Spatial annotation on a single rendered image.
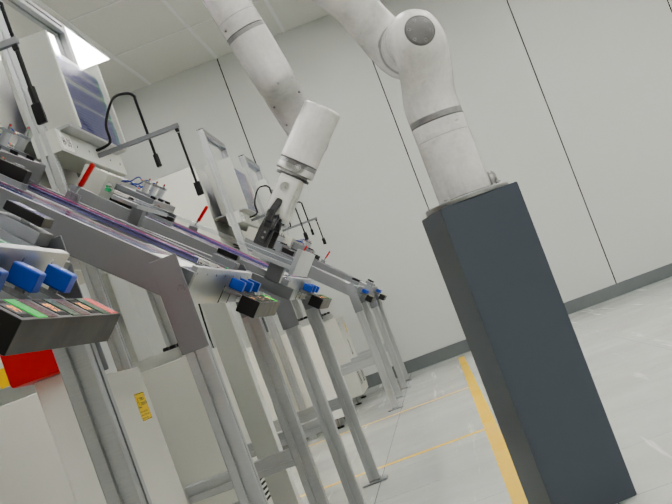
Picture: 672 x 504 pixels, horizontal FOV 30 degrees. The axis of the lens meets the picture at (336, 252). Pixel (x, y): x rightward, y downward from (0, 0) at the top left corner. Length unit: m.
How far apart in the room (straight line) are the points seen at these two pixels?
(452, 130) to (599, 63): 7.85
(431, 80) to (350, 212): 7.64
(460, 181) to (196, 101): 7.98
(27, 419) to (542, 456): 1.05
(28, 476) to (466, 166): 1.10
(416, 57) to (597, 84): 7.86
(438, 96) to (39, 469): 1.13
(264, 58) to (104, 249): 0.65
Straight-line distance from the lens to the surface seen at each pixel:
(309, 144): 2.65
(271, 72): 2.68
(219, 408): 2.18
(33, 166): 2.91
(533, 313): 2.65
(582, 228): 10.35
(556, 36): 10.52
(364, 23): 2.78
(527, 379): 2.64
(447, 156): 2.68
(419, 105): 2.70
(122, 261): 2.24
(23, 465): 2.31
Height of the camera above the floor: 0.54
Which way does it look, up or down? 3 degrees up
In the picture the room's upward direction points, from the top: 20 degrees counter-clockwise
